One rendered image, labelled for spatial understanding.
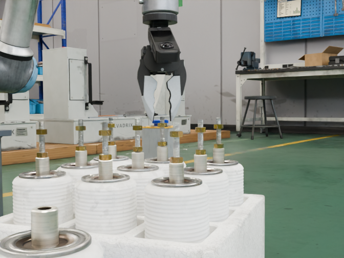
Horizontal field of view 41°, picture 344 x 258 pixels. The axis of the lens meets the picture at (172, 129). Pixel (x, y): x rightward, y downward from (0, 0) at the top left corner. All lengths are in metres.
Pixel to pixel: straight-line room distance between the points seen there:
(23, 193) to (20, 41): 0.69
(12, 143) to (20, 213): 2.38
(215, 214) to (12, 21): 0.84
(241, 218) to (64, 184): 0.29
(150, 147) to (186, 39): 5.75
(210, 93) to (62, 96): 3.33
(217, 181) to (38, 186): 0.28
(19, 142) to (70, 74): 0.68
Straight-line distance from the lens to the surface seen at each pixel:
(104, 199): 0.69
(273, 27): 5.99
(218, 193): 0.76
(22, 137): 3.18
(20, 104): 3.25
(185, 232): 0.65
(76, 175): 0.84
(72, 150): 3.35
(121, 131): 3.80
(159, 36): 0.90
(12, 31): 1.36
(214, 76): 6.49
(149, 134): 1.09
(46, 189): 0.75
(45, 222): 0.39
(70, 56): 3.53
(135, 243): 0.64
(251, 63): 5.38
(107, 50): 7.83
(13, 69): 1.37
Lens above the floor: 0.37
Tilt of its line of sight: 3 degrees down
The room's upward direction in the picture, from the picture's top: straight up
